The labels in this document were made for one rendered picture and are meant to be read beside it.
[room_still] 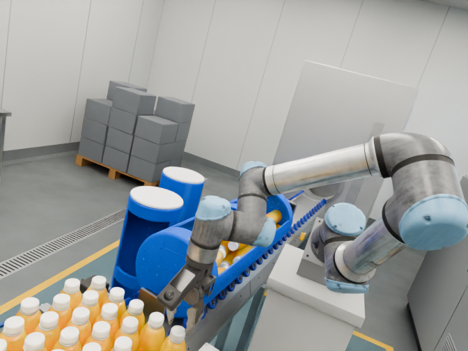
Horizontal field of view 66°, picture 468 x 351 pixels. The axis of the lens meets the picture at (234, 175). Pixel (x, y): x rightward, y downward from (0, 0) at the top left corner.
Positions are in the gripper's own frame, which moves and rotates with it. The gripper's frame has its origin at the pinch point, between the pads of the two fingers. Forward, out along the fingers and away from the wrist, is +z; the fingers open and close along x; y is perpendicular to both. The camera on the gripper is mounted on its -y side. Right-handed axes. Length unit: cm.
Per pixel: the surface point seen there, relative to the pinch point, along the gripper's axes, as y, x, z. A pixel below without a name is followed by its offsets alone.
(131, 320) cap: -5.7, 10.5, 0.7
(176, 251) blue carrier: 18.1, 15.9, -7.7
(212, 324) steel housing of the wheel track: 34.2, 3.5, 22.2
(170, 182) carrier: 111, 84, 10
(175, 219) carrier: 77, 54, 14
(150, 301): 10.8, 16.5, 7.6
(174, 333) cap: -1.6, -0.2, 0.7
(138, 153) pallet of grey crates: 287, 255, 65
